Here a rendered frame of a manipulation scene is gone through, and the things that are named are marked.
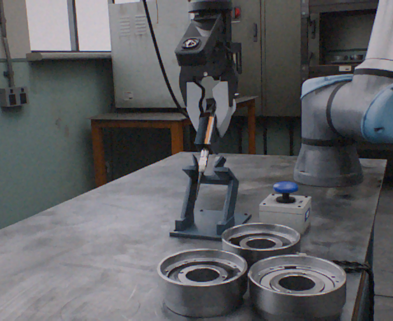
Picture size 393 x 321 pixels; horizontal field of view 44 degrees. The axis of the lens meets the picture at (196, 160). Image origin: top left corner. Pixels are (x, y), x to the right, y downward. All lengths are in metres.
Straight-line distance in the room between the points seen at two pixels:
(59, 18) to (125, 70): 0.47
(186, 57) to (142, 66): 2.29
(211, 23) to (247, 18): 3.77
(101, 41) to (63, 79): 0.59
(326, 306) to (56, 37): 2.65
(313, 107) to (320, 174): 0.14
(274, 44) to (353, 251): 3.79
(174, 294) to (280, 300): 0.11
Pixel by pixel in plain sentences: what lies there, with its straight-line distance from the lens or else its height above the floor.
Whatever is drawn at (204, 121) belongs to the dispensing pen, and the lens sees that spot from 0.79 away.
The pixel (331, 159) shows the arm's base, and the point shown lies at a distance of 1.08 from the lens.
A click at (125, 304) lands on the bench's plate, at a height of 0.80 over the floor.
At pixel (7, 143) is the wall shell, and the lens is 2.57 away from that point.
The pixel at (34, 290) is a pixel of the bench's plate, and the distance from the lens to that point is 0.67.
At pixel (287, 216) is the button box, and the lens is 0.79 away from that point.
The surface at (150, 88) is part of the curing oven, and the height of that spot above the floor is 0.93.
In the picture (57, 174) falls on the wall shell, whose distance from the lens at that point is 2.85.
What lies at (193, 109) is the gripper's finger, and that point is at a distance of 0.80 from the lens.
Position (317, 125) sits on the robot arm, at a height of 0.93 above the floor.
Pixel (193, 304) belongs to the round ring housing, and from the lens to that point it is 0.55.
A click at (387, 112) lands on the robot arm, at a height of 0.97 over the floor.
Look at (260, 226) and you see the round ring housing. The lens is 0.72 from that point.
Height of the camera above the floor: 1.07
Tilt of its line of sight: 11 degrees down
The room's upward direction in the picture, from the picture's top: 2 degrees counter-clockwise
